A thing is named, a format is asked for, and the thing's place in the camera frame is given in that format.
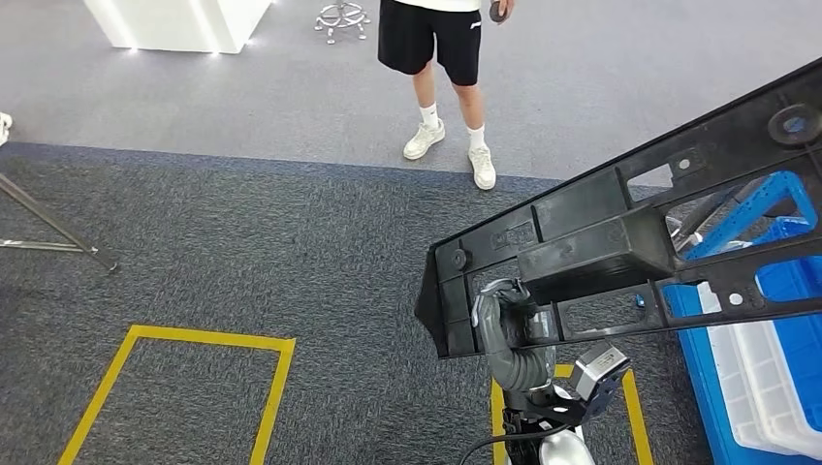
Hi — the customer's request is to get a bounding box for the black cable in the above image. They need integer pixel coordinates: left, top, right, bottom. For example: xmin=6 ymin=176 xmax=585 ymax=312
xmin=458 ymin=423 xmax=573 ymax=465

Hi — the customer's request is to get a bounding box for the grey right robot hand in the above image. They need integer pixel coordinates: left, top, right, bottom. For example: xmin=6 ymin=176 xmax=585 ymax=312
xmin=471 ymin=279 xmax=557 ymax=393

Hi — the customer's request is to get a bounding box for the blue metal shelf rack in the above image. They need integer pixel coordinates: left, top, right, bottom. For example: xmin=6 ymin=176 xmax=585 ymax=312
xmin=635 ymin=170 xmax=822 ymax=465

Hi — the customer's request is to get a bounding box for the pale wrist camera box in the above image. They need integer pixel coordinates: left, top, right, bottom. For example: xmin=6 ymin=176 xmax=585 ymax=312
xmin=571 ymin=341 xmax=632 ymax=421

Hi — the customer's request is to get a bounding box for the white display plinth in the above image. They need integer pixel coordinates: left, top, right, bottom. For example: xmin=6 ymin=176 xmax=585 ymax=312
xmin=83 ymin=0 xmax=274 ymax=55

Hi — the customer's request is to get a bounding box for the chrome stool base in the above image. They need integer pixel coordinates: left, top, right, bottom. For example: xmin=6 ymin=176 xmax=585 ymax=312
xmin=313 ymin=1 xmax=372 ymax=47

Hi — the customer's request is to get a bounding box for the person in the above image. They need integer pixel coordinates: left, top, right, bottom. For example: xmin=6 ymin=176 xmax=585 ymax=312
xmin=377 ymin=0 xmax=517 ymax=192

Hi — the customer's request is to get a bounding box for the black plastic plate frame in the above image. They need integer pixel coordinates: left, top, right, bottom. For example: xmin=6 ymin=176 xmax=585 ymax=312
xmin=414 ymin=56 xmax=822 ymax=360

